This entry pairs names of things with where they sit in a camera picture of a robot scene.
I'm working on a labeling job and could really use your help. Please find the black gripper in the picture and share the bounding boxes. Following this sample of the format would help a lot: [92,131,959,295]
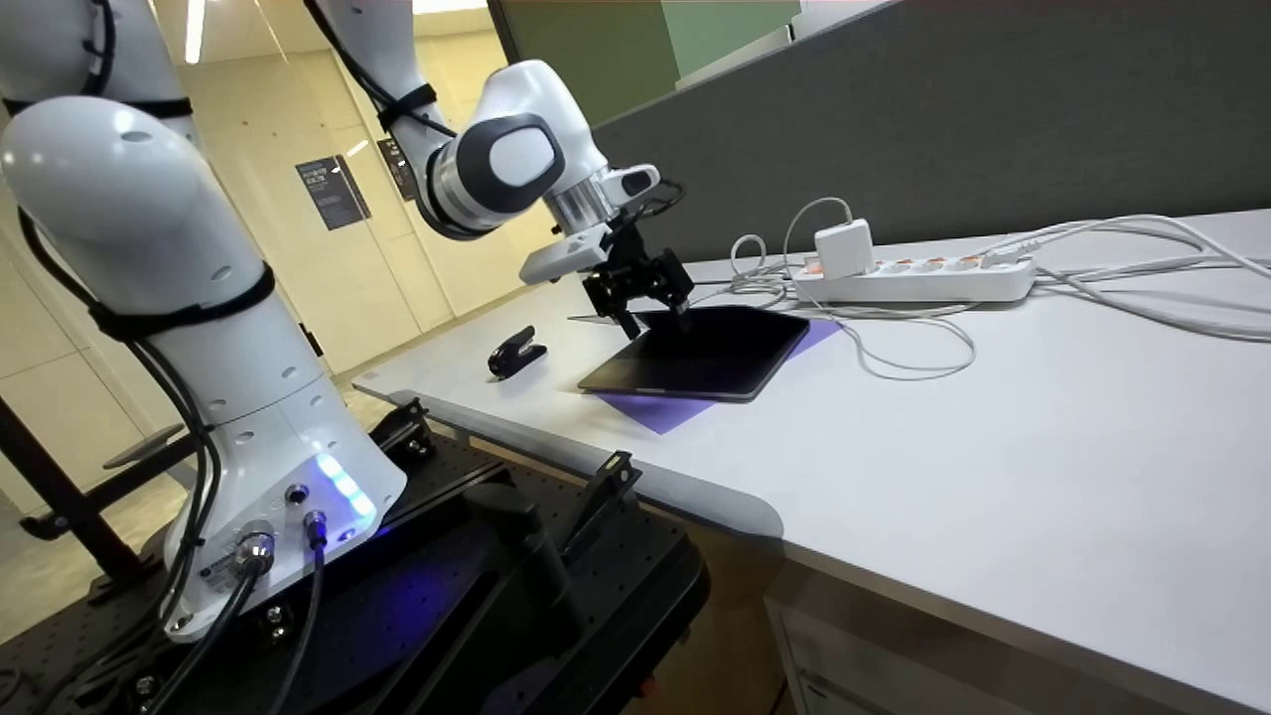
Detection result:
[581,213,695,347]

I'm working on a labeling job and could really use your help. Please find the black tablet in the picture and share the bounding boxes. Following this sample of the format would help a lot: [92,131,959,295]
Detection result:
[576,302,816,405]

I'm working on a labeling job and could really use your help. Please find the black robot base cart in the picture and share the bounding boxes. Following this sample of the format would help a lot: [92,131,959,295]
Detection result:
[0,392,716,715]

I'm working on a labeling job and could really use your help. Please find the white laptop charger brick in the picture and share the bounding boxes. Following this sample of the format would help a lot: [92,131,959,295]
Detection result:
[812,217,878,283]

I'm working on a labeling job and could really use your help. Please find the purple paper sheet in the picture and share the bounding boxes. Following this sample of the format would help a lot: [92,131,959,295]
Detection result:
[600,313,845,437]

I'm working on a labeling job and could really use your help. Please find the small black stapler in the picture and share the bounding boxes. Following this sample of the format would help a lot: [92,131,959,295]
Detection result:
[485,322,551,383]

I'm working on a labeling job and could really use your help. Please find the black table clamp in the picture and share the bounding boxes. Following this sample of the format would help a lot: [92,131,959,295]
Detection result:
[560,444,644,550]
[367,397,436,460]

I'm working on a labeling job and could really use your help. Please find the white power strip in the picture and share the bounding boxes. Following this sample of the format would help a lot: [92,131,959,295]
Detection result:
[787,249,1042,310]

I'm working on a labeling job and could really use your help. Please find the grey desk partition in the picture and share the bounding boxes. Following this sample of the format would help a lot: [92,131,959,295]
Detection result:
[581,0,1271,273]

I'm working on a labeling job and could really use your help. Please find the black metal stand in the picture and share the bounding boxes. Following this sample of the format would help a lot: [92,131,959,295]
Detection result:
[0,392,212,605]

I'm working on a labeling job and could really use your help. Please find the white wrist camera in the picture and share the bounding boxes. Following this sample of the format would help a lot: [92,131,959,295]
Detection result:
[518,226,617,289]

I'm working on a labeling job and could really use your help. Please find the green wall panel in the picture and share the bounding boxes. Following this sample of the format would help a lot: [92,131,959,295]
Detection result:
[490,0,808,135]

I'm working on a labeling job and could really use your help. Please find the thin white charger cable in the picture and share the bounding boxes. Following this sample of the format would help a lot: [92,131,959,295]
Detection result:
[724,192,987,387]

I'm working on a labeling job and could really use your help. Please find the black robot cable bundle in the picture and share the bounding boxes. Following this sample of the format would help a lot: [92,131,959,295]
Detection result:
[0,0,332,715]

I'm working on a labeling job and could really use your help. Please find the thick white power cable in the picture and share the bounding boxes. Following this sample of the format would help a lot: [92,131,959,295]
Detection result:
[1017,211,1271,279]
[1033,270,1271,350]

